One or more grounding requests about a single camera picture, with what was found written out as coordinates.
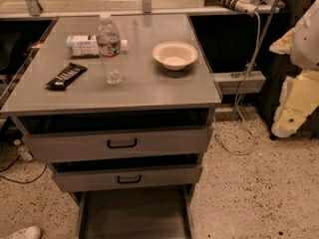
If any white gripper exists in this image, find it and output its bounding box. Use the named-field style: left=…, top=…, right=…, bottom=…
left=269, top=0, right=319, bottom=137

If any clear plastic water bottle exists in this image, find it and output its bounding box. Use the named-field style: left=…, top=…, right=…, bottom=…
left=96, top=13, right=124, bottom=85

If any grey drawer cabinet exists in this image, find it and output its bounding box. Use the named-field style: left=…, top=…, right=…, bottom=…
left=2, top=14, right=219, bottom=239

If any grey bottom drawer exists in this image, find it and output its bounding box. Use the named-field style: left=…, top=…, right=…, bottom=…
left=74, top=186, right=195, bottom=239

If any grey drawer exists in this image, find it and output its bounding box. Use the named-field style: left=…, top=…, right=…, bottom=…
left=52, top=154, right=202, bottom=192
left=17, top=109, right=214, bottom=163
left=74, top=186, right=195, bottom=239

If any lying white labelled bottle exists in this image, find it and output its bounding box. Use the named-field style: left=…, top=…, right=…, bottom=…
left=67, top=35, right=128, bottom=57

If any grey middle drawer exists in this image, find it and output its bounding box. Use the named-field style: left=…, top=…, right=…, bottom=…
left=52, top=154, right=202, bottom=192

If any grey top drawer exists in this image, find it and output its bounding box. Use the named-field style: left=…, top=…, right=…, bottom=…
left=17, top=109, right=214, bottom=163

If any small bottle on floor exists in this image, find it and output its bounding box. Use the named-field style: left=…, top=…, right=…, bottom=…
left=14, top=139, right=33, bottom=161

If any grey metal beam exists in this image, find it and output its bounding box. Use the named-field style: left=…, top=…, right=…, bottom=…
left=213, top=71, right=266, bottom=95

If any white power strip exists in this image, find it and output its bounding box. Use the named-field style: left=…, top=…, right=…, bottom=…
left=213, top=0, right=257, bottom=17

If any white paper bowl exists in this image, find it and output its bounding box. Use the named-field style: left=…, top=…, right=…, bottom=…
left=153, top=41, right=198, bottom=71

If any black snack bar wrapper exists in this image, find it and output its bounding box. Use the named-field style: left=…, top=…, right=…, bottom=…
left=47, top=63, right=87, bottom=91

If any white shoe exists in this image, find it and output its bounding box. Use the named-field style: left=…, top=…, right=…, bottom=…
left=2, top=226, right=42, bottom=239

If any white hanging cable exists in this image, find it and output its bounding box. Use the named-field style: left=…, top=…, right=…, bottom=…
left=212, top=10, right=263, bottom=156

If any metal rail frame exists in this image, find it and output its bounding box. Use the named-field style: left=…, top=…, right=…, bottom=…
left=0, top=0, right=287, bottom=20

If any black floor cable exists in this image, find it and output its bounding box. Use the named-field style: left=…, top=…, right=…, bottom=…
left=0, top=154, right=49, bottom=185

